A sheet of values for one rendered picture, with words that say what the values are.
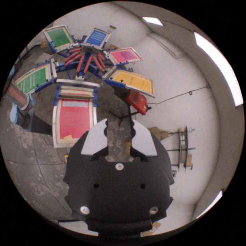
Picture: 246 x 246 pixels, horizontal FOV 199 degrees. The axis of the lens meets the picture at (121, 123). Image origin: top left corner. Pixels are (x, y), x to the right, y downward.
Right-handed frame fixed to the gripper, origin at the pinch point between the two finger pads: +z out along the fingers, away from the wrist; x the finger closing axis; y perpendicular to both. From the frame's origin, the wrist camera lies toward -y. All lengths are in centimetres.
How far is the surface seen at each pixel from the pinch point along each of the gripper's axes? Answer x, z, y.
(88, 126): -40, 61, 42
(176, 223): 174, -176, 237
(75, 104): -58, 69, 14
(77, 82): -60, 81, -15
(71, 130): -57, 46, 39
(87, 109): -44, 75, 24
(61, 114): -71, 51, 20
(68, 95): -63, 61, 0
